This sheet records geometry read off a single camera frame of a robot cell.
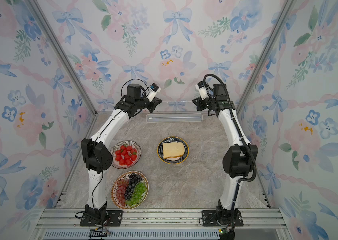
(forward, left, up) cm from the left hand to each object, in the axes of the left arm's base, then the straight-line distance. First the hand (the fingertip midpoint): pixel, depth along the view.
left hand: (161, 98), depth 86 cm
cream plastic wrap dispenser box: (-2, -7, -13) cm, 16 cm away
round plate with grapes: (-34, +20, -28) cm, 48 cm away
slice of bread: (-18, -7, -26) cm, 33 cm away
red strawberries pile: (-22, +22, -26) cm, 41 cm away
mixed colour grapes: (-44, +16, -26) cm, 53 cm away
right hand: (0, -20, 0) cm, 20 cm away
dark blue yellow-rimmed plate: (-24, -7, -28) cm, 38 cm away
